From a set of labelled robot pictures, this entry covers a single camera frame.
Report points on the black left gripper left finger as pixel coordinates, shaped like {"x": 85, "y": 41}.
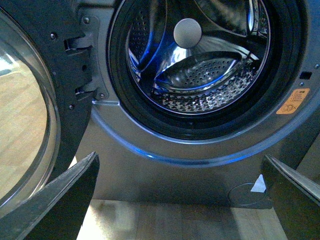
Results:
{"x": 57, "y": 211}

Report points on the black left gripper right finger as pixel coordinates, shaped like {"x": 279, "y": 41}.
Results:
{"x": 295, "y": 199}

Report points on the white tape piece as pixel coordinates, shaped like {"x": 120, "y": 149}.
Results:
{"x": 259, "y": 186}

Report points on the grey front-load washing machine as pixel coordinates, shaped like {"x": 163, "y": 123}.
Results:
{"x": 187, "y": 93}

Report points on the dark washing machine door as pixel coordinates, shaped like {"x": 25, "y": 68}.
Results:
{"x": 45, "y": 106}

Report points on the orange warning sticker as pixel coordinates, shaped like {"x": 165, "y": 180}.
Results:
{"x": 293, "y": 102}

